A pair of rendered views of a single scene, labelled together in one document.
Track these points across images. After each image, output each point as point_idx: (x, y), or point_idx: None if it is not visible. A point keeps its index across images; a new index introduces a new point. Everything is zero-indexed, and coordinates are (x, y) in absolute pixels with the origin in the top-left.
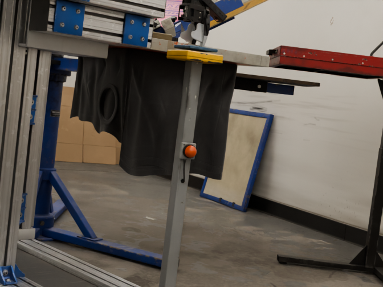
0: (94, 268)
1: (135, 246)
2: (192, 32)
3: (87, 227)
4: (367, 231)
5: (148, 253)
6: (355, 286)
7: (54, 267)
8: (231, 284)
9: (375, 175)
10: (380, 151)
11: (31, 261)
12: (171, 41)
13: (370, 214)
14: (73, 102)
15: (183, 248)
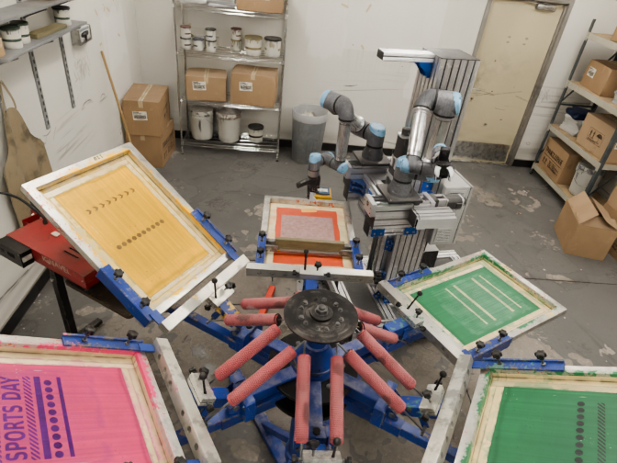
0: (334, 284)
1: (218, 435)
2: (314, 193)
3: (268, 423)
4: (70, 328)
5: None
6: (125, 328)
7: (348, 294)
8: (213, 344)
9: (61, 294)
10: (61, 276)
11: (355, 301)
12: (323, 199)
13: (69, 317)
14: (338, 281)
15: (177, 424)
